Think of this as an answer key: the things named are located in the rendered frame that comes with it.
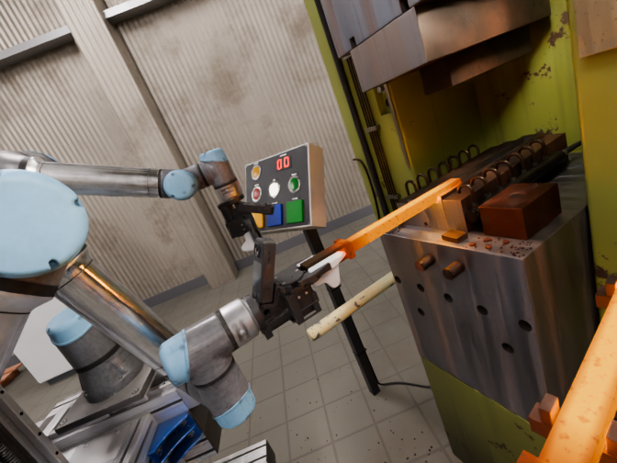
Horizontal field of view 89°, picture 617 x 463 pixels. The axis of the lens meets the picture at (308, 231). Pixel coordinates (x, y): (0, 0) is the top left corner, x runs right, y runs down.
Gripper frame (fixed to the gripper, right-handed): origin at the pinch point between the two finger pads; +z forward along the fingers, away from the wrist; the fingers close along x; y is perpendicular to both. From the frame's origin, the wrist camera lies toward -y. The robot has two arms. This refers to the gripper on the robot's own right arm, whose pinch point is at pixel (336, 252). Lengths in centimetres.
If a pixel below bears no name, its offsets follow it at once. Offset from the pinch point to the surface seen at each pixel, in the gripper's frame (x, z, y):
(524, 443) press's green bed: 14, 22, 63
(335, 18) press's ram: -14, 27, -44
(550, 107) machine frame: 2, 76, -5
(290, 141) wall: -280, 129, -19
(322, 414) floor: -68, -5, 100
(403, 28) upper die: 4.3, 27.3, -33.9
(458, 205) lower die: 6.9, 27.6, 2.2
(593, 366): 39.2, 2.7, 6.4
